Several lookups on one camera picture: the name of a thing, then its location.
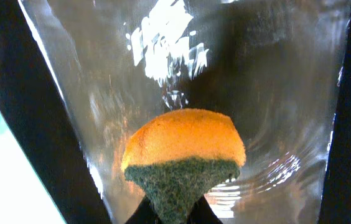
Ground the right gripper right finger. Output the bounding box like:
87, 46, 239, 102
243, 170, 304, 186
189, 196, 223, 224

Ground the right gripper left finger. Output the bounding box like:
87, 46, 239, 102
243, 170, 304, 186
125, 196, 160, 224

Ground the yellow green scrub sponge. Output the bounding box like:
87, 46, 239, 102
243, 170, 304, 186
121, 108, 246, 223

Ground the white plate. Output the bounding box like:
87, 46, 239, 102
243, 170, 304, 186
0, 128, 65, 224

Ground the black water tray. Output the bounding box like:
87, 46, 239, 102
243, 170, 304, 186
0, 0, 351, 223

